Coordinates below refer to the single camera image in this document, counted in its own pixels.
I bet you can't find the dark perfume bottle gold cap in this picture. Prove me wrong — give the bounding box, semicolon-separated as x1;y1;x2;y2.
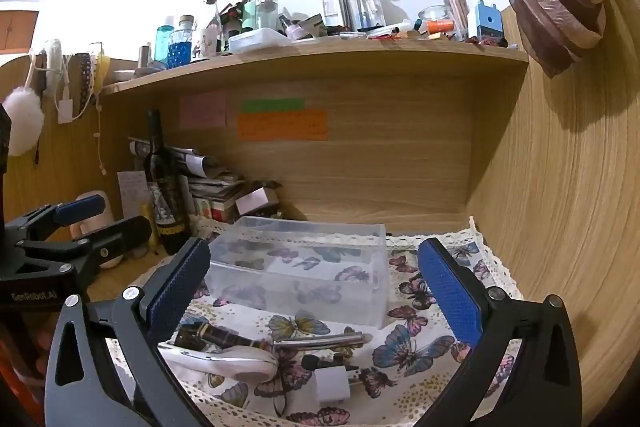
174;322;271;351

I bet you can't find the white handheld thermometer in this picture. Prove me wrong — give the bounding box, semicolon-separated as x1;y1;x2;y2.
157;343;279;384

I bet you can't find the silver metal flashlight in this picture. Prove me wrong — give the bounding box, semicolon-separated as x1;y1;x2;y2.
271;332;372;351

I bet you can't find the white travel plug adapter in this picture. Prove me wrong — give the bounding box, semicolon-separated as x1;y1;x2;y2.
312;366;360;405

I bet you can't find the small black clip microphone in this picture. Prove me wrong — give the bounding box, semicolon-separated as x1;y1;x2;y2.
300;353;358;372

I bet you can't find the cream pillar candle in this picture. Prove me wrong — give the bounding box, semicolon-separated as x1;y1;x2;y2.
70;191;124;270

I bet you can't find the dark wine bottle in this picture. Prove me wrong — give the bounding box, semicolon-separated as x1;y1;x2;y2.
143;109;191;256

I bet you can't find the white fluffy pompom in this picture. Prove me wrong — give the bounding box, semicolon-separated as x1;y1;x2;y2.
2;87;44;157

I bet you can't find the stack of books and papers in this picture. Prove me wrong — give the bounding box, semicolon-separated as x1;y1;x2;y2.
129;138;245;222

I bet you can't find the pink sticky note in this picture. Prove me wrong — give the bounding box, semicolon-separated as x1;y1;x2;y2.
179;91;227;130

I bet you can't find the blue liquid bottle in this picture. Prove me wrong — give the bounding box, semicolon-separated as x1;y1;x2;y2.
167;14;195;69

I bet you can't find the green sticky note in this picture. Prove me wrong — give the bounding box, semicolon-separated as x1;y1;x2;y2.
242;98;306;114

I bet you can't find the butterfly print lace cloth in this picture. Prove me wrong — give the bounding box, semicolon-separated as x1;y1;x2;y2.
106;215;524;427

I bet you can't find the clear plastic storage box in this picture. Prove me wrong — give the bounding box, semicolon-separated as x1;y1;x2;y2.
205;217;390;329

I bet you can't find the orange sticky note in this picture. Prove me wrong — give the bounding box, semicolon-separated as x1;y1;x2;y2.
238;109;328;142

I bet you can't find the white plastic tray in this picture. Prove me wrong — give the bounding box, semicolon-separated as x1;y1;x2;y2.
229;28;292;54

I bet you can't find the wooden shelf board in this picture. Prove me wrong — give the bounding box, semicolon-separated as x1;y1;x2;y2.
102;38;529;96

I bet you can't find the clear toothbrush package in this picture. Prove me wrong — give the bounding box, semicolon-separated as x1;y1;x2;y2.
322;0;386;31

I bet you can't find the blue pencil sharpener box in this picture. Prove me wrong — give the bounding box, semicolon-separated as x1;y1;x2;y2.
475;0;504;39

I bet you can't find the glitter tube container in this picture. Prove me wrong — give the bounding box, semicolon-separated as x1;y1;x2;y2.
442;0;469;40

